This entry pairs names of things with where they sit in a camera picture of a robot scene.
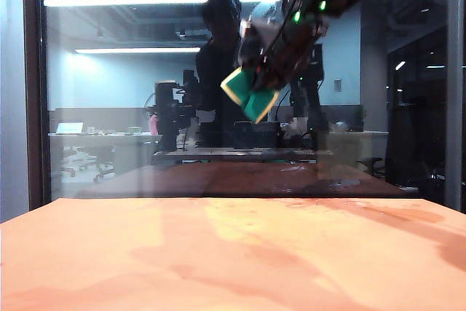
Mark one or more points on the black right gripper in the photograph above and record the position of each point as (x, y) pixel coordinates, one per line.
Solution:
(295, 49)

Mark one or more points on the green and yellow sponge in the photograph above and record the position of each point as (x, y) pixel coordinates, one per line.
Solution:
(242, 87)

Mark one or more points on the large glass pane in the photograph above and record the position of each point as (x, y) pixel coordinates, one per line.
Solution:
(127, 89)

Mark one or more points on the grey window frame post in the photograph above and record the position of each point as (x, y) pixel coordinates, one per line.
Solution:
(455, 70)

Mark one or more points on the dark brown window frame post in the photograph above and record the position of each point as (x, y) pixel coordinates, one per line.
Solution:
(32, 70)

